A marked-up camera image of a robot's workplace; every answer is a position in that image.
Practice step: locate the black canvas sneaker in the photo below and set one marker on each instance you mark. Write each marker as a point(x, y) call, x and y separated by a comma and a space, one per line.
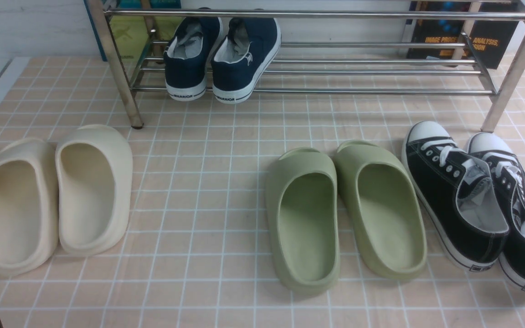
point(508, 176)
point(457, 191)

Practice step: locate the silver metal shoe rack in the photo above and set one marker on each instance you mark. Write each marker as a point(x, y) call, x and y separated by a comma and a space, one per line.
point(129, 86)

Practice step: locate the left cream foam slipper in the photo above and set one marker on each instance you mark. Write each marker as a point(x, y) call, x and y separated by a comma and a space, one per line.
point(28, 205)

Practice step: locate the cream foam slipper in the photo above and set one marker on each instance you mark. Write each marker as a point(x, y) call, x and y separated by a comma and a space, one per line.
point(28, 205)
point(94, 166)

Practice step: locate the right cream foam slipper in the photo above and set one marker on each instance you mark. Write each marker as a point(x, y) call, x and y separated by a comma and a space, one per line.
point(94, 166)

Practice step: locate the yellow green blue box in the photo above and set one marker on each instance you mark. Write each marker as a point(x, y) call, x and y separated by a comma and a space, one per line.
point(130, 32)

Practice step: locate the left navy canvas sneaker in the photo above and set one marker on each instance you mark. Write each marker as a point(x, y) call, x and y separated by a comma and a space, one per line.
point(187, 55)

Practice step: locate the navy canvas sneaker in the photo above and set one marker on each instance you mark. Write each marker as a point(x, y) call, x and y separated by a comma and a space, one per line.
point(250, 45)
point(187, 55)

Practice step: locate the left green foam slipper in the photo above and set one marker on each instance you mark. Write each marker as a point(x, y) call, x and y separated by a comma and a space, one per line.
point(301, 207)

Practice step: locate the green foam slipper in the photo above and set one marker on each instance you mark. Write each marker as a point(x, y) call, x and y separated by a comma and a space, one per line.
point(301, 207)
point(383, 208)

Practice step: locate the right navy canvas sneaker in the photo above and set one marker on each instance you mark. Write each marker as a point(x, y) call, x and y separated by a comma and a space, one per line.
point(250, 45)

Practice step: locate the right green foam slipper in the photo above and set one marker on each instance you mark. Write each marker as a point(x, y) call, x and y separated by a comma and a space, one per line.
point(383, 208)

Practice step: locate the black book orange text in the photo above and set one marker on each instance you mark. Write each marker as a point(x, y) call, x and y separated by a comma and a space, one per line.
point(490, 39)

